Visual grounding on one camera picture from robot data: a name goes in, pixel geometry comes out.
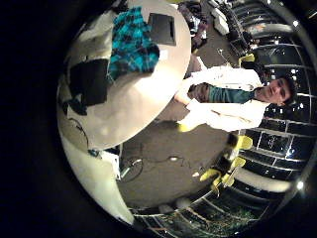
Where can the teal plaid cloth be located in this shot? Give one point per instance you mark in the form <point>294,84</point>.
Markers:
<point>132,46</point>

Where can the white box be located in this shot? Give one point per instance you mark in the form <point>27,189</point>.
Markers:
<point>220,21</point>

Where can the yellow chair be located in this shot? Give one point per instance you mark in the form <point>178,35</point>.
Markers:
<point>247,58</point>
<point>246,142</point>
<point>228,178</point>
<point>238,162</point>
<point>209,173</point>

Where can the black flat mat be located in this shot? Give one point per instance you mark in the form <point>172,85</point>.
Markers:
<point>161,28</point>

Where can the person in white coat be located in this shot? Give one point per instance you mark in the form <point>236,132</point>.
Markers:
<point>228,112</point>

